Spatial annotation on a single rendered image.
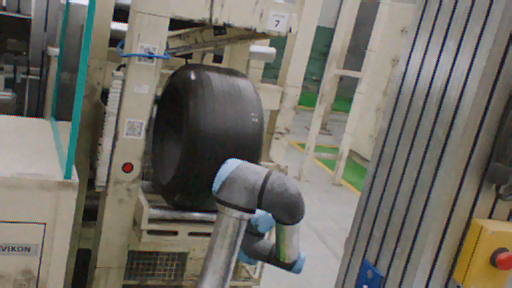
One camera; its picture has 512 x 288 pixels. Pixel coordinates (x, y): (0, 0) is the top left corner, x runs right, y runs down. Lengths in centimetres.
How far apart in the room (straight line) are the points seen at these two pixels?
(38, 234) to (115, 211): 84
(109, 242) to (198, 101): 69
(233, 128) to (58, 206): 85
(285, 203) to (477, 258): 52
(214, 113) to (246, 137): 15
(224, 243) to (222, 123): 63
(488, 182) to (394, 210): 19
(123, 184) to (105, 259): 33
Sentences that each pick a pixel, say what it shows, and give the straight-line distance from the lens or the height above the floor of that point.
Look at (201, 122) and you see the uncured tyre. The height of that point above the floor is 132.
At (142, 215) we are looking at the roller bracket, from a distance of 223.
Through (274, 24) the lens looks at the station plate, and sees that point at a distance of 259.
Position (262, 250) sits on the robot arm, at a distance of 192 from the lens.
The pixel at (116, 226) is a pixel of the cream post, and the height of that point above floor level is 81.
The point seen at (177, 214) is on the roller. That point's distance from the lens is 231.
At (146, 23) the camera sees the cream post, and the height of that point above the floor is 162.
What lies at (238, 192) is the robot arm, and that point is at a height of 128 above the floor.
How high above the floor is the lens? 180
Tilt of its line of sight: 15 degrees down
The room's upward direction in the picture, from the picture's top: 11 degrees clockwise
